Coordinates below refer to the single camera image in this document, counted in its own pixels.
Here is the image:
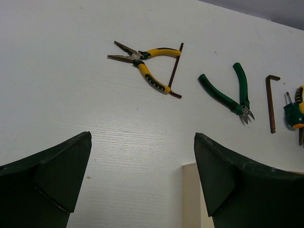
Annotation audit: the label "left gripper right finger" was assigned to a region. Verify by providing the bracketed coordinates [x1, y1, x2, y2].
[194, 133, 304, 228]

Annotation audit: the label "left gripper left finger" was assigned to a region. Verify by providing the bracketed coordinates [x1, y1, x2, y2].
[0, 132, 92, 228]

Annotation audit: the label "yellow needle-nose pliers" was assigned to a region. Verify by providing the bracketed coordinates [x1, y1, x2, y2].
[295, 85, 304, 146]
[107, 40, 181, 95]

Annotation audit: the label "beige three-compartment tray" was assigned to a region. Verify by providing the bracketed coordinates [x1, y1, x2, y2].
[182, 162, 304, 228]

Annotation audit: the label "green side cutters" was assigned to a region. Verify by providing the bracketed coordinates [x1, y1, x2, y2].
[198, 62, 255, 125]

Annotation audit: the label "green orange stubby screwdriver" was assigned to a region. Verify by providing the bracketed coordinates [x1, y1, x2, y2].
[284, 92, 304, 129]

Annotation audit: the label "left brown hex key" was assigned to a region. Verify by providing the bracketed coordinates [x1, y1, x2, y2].
[168, 55, 182, 99]

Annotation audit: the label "brown hex key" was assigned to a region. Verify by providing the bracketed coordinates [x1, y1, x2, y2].
[168, 55, 182, 99]
[266, 75, 280, 134]

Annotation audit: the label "right brown hex key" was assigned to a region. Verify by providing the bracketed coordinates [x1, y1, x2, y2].
[266, 75, 280, 134]

